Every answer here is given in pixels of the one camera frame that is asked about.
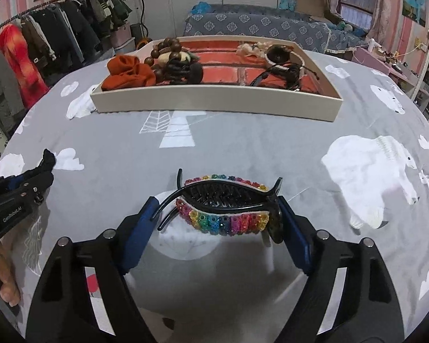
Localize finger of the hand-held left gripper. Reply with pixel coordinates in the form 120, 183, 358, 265
19, 171, 55, 206
5, 167, 46, 191

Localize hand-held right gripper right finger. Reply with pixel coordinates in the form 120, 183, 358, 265
277, 196, 404, 343

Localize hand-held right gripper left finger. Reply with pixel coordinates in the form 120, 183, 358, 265
26, 196, 160, 343

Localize brown teardrop hair clip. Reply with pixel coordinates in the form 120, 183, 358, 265
267, 205, 284, 245

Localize rainbow beaded hair clip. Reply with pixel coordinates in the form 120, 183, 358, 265
157, 168, 284, 238

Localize orange scrunchie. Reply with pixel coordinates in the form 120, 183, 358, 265
101, 55, 156, 91

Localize beige tray with red lining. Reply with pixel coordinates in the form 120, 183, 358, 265
90, 36, 344, 123

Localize black braided cord bracelet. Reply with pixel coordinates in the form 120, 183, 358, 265
250, 62, 320, 91

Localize black claw hair clip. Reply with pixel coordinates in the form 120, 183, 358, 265
163, 59, 203, 85

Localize brown wooden bead bracelet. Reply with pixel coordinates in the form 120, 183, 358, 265
143, 37, 203, 83

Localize person's left hand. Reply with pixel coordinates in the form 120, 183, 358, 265
0, 241, 21, 307

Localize grey printed bedsheet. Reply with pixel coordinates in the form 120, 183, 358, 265
0, 48, 429, 343

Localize rack of hanging clothes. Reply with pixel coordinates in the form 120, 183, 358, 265
0, 0, 133, 136

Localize pink storage box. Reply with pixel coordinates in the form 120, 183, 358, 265
112, 23, 136, 51

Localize beige oval hair clip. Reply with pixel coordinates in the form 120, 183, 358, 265
157, 51, 198, 63

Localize pink dresser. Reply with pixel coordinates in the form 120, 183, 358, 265
352, 46, 415, 90

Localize cream fabric hair bow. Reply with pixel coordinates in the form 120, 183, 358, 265
236, 42, 272, 58

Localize black garment steamer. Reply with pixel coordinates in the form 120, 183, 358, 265
128, 0, 154, 49

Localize sofa with blue patterned cover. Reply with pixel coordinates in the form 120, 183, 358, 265
183, 4, 369, 56

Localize window with pink curtains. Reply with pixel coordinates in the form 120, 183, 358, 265
325, 0, 390, 38

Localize white wardrobe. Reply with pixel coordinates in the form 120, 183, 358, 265
120, 0, 283, 40

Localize wall poster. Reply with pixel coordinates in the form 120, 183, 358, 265
402, 0, 428, 27

